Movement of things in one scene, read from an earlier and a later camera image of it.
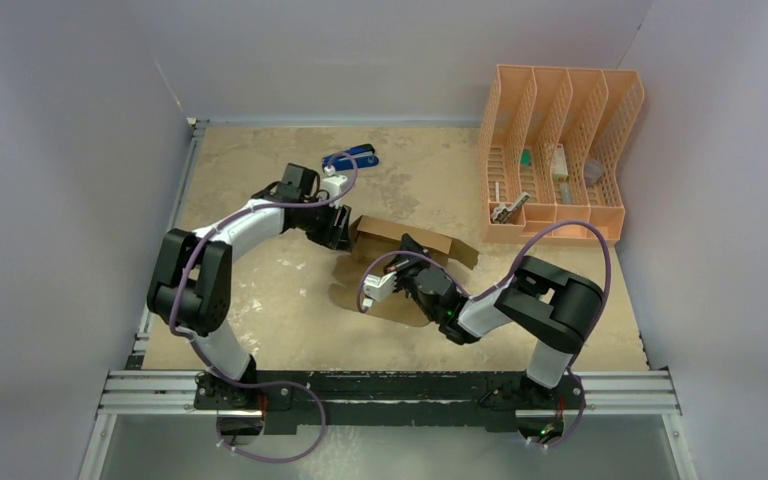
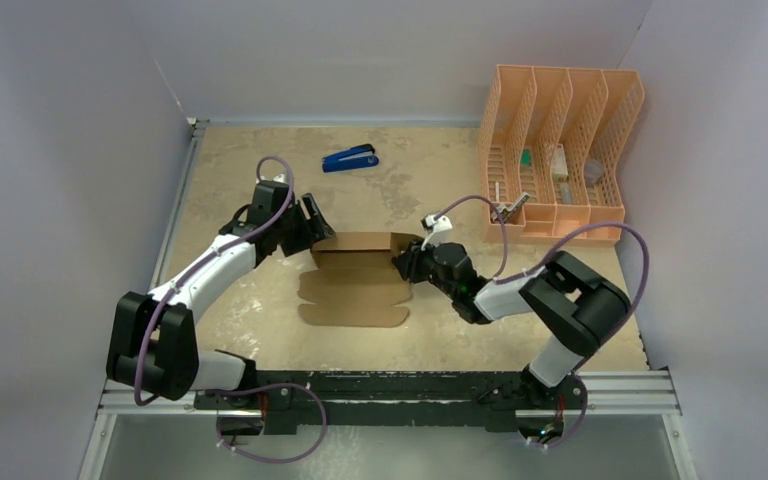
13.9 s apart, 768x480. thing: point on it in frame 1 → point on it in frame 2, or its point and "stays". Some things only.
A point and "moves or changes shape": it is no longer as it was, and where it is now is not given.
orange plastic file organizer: (547, 152) stays
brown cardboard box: (371, 237) moves or changes shape
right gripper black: (405, 266) → (411, 261)
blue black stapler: (354, 158) stays
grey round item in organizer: (593, 172) stays
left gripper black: (338, 219) → (318, 231)
